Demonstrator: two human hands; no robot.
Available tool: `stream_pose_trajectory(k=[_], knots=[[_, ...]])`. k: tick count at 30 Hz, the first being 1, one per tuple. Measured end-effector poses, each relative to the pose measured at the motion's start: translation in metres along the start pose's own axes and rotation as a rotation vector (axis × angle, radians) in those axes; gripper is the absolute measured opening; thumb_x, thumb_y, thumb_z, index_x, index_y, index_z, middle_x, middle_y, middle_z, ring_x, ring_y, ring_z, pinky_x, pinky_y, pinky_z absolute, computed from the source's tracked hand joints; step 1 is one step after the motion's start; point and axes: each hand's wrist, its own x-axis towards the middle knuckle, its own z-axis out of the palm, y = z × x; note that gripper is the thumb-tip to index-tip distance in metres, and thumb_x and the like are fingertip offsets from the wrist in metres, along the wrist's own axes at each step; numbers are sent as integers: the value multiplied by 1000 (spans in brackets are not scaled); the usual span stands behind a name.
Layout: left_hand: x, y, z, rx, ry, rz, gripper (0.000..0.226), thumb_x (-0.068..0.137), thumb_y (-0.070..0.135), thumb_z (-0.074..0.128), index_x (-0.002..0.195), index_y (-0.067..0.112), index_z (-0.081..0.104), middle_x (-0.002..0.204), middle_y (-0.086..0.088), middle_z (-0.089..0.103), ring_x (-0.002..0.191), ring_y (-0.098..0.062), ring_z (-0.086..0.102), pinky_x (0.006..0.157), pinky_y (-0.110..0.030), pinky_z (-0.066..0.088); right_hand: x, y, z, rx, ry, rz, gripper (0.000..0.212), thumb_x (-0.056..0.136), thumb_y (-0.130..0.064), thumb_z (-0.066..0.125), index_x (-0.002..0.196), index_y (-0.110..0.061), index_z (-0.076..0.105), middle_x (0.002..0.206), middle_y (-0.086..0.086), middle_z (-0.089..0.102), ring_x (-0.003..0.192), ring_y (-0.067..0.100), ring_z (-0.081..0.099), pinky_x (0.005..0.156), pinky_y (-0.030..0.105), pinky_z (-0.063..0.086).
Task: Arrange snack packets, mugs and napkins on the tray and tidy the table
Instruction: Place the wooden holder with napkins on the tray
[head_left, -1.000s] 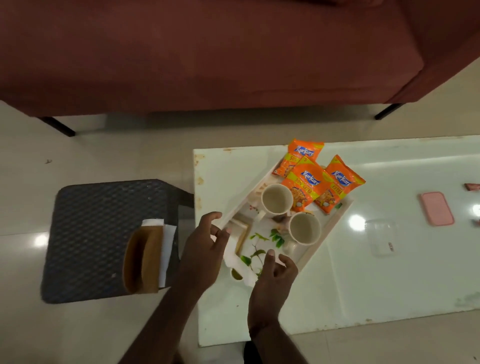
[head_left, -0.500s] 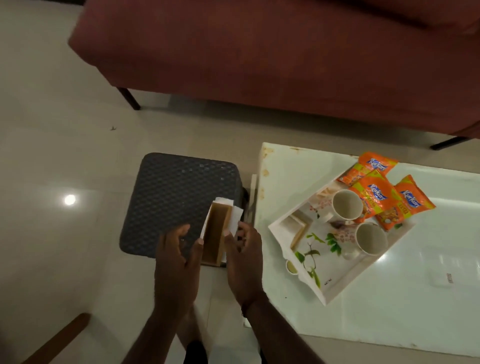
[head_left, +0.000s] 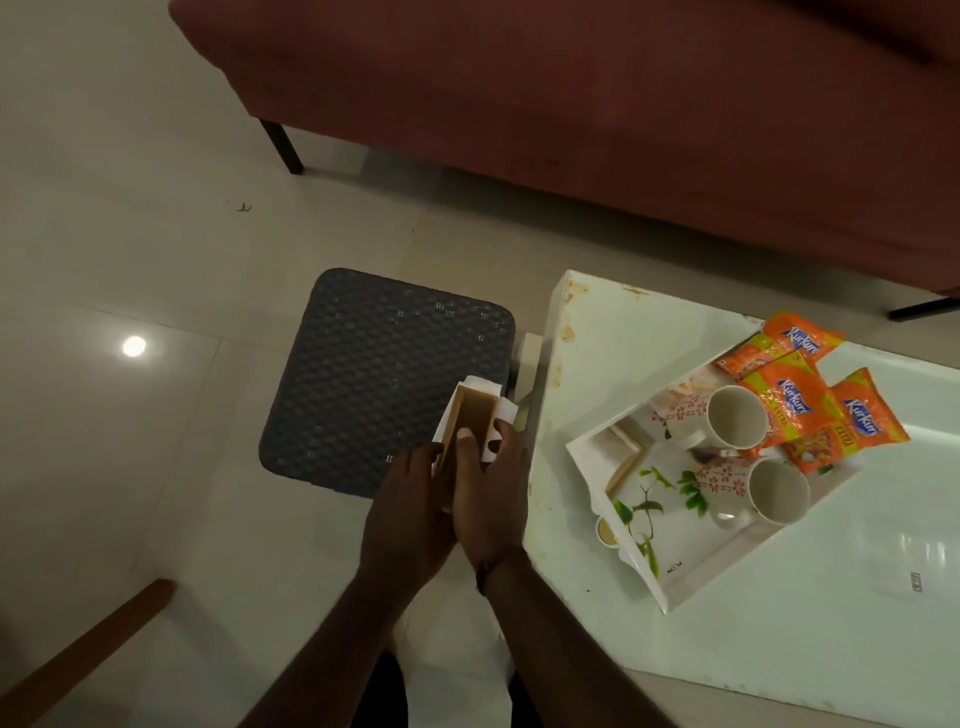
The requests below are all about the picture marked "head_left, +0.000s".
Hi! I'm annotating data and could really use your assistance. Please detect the person's right hand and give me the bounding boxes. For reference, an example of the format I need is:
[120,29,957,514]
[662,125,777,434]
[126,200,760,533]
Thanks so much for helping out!
[449,418,531,579]

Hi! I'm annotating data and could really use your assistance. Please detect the person's left hand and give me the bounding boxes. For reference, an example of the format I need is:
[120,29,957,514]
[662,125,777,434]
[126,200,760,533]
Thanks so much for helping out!
[358,442,459,594]

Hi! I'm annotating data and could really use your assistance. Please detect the white paper napkins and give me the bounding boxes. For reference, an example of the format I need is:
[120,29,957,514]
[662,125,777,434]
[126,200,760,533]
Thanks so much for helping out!
[431,374,520,466]

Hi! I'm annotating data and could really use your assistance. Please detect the brown wooden napkin holder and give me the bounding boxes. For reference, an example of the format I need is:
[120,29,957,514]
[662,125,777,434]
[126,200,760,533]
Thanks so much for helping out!
[438,389,500,515]

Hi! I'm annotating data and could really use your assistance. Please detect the white floral tray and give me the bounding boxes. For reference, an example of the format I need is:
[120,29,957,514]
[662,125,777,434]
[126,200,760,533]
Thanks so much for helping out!
[566,352,864,616]

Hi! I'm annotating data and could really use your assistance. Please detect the white floral mug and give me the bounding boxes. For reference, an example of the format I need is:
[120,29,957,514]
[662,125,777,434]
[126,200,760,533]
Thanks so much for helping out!
[663,384,770,451]
[697,455,814,532]

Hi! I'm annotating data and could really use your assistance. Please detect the person's right forearm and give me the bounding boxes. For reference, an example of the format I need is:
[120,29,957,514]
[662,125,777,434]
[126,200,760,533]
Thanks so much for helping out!
[479,551,676,728]

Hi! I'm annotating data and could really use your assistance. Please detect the person's left forearm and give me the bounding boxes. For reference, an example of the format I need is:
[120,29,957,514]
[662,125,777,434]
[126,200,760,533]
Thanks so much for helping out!
[239,577,421,728]

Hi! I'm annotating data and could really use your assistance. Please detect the black textured stool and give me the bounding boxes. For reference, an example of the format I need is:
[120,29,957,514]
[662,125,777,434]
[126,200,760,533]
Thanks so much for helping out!
[258,267,517,500]

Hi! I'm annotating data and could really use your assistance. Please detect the black trousers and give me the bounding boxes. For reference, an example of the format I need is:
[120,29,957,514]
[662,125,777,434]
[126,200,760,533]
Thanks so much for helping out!
[371,652,541,728]

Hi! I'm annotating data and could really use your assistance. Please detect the red fabric sofa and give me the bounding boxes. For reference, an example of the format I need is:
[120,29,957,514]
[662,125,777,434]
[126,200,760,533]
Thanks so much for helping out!
[168,0,960,324]

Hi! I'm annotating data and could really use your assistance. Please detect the clear plastic box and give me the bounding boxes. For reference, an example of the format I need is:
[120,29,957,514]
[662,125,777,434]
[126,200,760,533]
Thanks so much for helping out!
[869,536,958,609]

